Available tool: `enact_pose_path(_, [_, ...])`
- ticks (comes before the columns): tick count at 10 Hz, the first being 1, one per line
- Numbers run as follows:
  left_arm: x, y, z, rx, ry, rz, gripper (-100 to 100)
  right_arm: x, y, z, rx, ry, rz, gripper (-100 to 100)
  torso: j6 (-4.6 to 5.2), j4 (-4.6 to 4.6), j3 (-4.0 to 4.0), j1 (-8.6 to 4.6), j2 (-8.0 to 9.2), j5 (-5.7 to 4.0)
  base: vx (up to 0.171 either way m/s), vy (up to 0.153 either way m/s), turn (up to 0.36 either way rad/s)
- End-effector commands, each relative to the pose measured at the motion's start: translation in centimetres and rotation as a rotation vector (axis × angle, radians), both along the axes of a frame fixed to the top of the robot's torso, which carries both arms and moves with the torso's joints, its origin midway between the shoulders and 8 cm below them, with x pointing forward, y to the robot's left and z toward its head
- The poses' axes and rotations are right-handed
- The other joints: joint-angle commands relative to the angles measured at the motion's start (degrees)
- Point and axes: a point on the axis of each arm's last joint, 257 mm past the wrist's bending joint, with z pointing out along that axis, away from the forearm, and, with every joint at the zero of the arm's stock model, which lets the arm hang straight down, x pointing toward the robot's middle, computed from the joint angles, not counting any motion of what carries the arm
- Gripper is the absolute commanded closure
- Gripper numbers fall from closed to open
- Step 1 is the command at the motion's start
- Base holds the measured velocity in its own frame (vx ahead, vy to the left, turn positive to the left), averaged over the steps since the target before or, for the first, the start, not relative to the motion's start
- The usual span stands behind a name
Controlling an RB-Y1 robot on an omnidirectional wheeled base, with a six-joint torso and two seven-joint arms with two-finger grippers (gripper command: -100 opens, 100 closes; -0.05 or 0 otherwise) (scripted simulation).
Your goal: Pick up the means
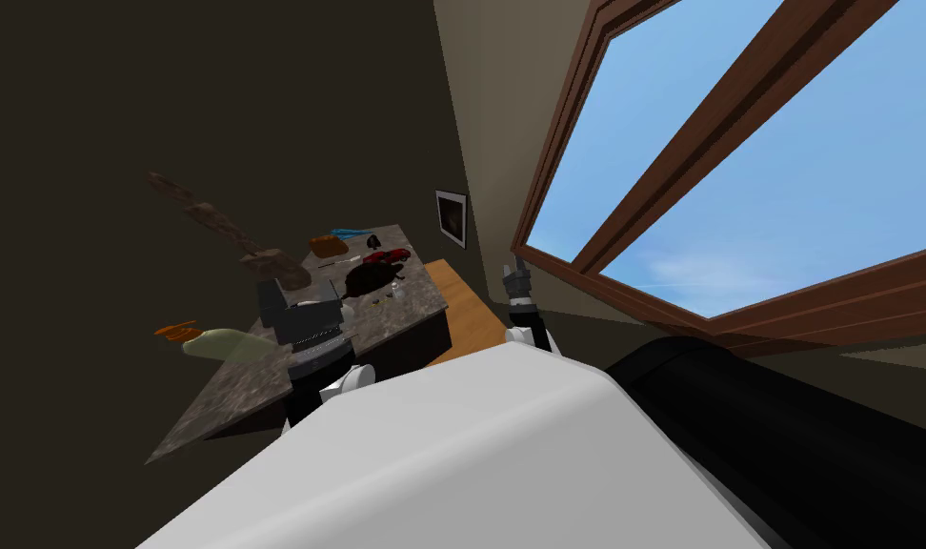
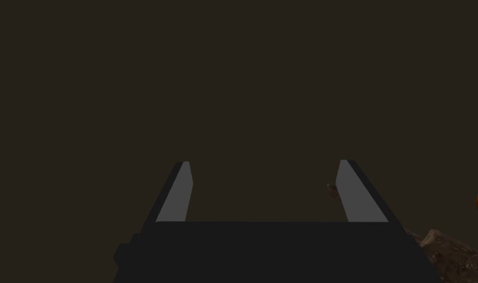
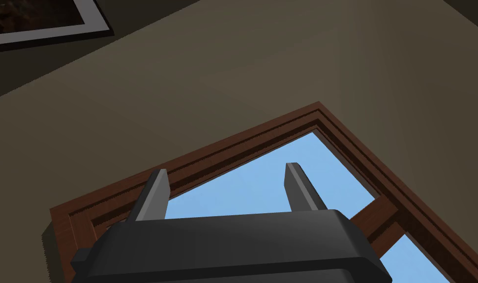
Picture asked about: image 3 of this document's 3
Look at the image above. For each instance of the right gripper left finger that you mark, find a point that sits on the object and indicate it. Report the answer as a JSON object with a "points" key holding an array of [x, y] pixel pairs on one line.
{"points": [[154, 198]]}

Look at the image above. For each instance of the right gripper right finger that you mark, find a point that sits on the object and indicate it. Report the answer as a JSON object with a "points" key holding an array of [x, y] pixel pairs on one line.
{"points": [[302, 192]]}

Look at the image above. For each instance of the brown wooden framed window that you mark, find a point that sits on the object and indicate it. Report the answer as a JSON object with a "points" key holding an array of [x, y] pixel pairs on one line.
{"points": [[262, 173]]}

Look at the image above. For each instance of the dark picture in white frame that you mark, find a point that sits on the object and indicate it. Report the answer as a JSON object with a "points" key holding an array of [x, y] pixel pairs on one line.
{"points": [[34, 15]]}

